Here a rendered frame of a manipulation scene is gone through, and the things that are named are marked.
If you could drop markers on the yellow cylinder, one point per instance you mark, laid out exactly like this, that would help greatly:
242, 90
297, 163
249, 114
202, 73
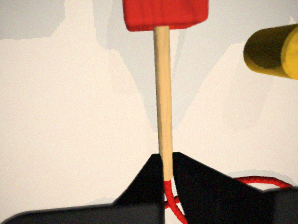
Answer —
273, 51

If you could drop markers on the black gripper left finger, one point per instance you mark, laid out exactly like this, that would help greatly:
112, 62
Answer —
143, 202

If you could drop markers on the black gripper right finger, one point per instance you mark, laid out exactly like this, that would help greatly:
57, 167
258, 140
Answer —
208, 196

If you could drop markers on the red wooden block with hole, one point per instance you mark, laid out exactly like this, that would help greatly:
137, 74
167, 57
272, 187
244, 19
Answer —
143, 15

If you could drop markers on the wooden stick with red string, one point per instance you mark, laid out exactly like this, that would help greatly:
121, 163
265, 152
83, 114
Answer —
164, 121

